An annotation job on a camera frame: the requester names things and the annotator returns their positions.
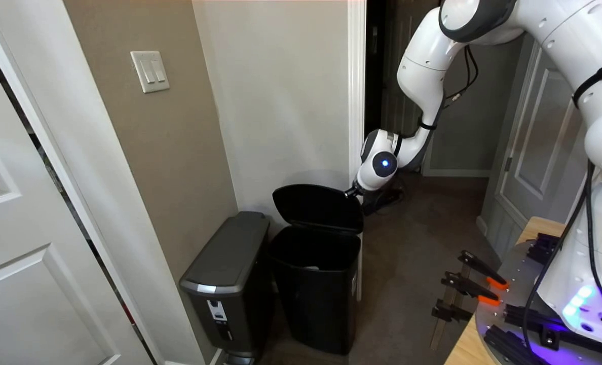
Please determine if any white wall light switch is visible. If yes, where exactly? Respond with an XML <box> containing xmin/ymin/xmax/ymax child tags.
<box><xmin>129</xmin><ymin>51</ymin><xmax>169</xmax><ymax>93</ymax></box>

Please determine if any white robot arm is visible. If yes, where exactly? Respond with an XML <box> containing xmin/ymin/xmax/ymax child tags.
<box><xmin>355</xmin><ymin>0</ymin><xmax>602</xmax><ymax>343</ymax></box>

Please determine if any orange black clamp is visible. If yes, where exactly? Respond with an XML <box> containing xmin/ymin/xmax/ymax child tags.
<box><xmin>458</xmin><ymin>250</ymin><xmax>508</xmax><ymax>290</ymax></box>
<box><xmin>441</xmin><ymin>271</ymin><xmax>500</xmax><ymax>306</ymax></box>

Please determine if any orange black clamp upper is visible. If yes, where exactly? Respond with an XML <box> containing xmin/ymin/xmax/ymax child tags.
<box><xmin>458</xmin><ymin>250</ymin><xmax>508</xmax><ymax>290</ymax></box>

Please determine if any black clamp lowest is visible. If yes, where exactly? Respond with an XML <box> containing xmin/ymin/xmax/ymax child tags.
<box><xmin>432</xmin><ymin>301</ymin><xmax>470</xmax><ymax>323</ymax></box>

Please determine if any grey steel trash bin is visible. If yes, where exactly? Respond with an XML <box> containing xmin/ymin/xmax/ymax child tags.
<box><xmin>181</xmin><ymin>212</ymin><xmax>271</xmax><ymax>365</ymax></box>

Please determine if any grey hallway door with handle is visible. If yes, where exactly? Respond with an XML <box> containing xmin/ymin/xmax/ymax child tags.
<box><xmin>479</xmin><ymin>36</ymin><xmax>586</xmax><ymax>260</ymax></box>

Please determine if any orange black clamp lower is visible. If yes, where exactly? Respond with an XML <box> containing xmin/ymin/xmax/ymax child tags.
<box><xmin>441</xmin><ymin>271</ymin><xmax>500</xmax><ymax>306</ymax></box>

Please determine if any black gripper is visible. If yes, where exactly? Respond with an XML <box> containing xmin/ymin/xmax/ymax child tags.
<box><xmin>344</xmin><ymin>186</ymin><xmax>400</xmax><ymax>215</ymax></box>

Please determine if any white panel door near bins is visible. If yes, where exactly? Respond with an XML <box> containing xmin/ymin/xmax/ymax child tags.
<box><xmin>0</xmin><ymin>84</ymin><xmax>150</xmax><ymax>365</ymax></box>

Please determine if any black plastic trash bin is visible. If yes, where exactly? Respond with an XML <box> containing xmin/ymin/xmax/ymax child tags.
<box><xmin>268</xmin><ymin>185</ymin><xmax>362</xmax><ymax>356</ymax></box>

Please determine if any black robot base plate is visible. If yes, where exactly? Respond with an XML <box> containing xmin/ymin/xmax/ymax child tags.
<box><xmin>475</xmin><ymin>233</ymin><xmax>602</xmax><ymax>365</ymax></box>

